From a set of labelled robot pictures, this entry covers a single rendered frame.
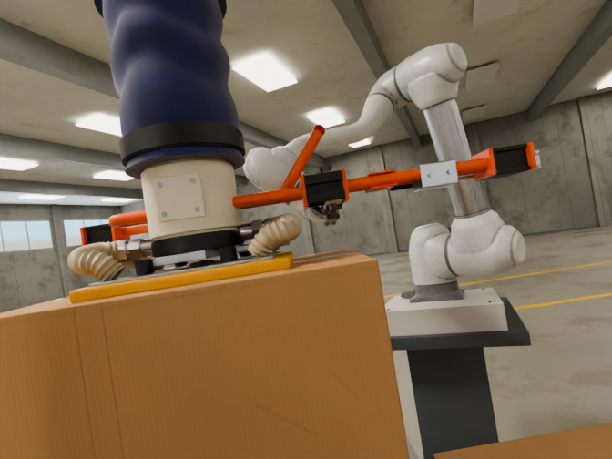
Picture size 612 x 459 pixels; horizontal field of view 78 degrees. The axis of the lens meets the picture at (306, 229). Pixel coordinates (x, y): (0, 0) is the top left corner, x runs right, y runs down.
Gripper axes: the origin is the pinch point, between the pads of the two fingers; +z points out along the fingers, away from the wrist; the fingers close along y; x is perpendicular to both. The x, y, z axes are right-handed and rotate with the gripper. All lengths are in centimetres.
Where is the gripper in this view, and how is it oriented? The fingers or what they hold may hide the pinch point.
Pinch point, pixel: (331, 189)
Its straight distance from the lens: 74.0
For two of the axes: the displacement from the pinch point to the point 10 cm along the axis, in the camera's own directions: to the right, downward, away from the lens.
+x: -9.9, 1.6, -0.3
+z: 0.3, -0.2, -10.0
